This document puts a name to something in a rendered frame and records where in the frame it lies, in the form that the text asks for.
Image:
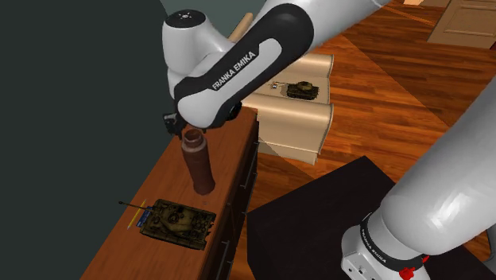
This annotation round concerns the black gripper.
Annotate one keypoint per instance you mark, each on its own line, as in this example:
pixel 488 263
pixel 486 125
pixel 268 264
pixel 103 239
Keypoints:
pixel 173 123

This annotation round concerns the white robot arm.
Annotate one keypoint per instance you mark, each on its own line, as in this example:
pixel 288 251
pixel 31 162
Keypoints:
pixel 438 186

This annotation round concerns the brown cylindrical bottle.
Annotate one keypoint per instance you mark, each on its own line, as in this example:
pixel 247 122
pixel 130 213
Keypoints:
pixel 198 166

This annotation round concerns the brown wooden chest of drawers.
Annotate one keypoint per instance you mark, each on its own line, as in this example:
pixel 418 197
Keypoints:
pixel 170 182

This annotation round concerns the yellow pencil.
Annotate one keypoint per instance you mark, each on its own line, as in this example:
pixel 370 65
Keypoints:
pixel 135 216

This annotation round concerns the small blue eraser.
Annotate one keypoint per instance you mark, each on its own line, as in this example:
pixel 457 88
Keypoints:
pixel 142 219

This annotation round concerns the olive green toy tank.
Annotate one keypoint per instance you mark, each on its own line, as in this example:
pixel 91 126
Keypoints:
pixel 176 225

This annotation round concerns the black robot stand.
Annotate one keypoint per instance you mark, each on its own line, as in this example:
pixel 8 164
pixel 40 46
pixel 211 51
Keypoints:
pixel 302 232

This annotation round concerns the beige panelled door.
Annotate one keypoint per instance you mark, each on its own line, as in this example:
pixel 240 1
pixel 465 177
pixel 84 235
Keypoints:
pixel 465 23

